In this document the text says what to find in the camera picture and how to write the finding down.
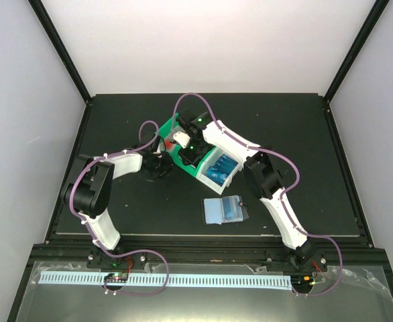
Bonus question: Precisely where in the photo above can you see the white plastic card bin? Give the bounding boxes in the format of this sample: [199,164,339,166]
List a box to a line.
[196,148,243,195]

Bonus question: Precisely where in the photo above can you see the green double compartment bin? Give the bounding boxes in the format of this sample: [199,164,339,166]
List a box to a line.
[159,112,215,178]

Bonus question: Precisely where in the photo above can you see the clear sleeve card holder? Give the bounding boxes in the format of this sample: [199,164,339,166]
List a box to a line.
[202,195,249,225]

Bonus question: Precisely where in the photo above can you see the blue credit card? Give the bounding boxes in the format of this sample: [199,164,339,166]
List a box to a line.
[223,197,242,222]

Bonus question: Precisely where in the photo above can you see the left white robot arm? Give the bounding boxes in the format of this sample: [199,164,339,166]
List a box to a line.
[60,151,174,268]

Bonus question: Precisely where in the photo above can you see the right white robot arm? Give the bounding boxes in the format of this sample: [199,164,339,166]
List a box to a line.
[171,116,315,270]

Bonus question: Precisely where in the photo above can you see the red and white cards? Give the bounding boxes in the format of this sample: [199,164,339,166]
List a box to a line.
[164,139,176,151]

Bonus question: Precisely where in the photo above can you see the blue cards in bin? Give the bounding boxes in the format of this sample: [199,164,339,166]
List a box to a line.
[205,154,238,186]

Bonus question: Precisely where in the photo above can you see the left circuit board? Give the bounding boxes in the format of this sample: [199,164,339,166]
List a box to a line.
[104,272,129,284]

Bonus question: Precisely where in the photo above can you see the circuit board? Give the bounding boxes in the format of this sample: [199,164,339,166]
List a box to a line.
[104,272,129,284]
[291,275,326,286]

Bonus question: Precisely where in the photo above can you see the right circuit board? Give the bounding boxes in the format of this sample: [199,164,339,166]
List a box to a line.
[291,275,326,286]

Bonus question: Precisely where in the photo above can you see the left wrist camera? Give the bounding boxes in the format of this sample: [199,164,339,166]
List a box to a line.
[150,136,166,154]

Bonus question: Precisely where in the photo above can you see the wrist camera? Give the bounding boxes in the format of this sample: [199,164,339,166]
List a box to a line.
[172,109,196,148]
[150,136,166,154]

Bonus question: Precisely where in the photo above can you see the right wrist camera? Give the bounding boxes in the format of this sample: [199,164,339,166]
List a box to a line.
[172,109,196,148]

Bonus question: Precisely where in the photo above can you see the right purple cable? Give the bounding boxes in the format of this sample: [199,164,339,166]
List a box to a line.
[172,92,344,298]

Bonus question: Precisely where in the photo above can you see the purple cable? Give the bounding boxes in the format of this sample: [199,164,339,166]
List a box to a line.
[68,120,170,298]
[172,92,344,298]

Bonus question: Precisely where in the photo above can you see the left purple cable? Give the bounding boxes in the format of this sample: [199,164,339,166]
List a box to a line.
[68,120,170,298]

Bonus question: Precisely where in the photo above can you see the white slotted cable duct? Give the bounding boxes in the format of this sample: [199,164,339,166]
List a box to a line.
[38,271,292,290]

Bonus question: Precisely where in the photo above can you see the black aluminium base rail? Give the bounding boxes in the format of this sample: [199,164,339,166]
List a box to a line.
[28,234,390,268]

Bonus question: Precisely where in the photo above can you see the left black frame post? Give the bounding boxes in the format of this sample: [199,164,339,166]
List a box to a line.
[28,0,91,103]

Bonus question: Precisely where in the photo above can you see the black frame post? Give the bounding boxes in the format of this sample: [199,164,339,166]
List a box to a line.
[324,0,390,103]
[28,0,91,103]

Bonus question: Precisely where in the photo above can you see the right black frame post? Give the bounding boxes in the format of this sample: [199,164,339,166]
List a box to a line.
[324,0,390,103]

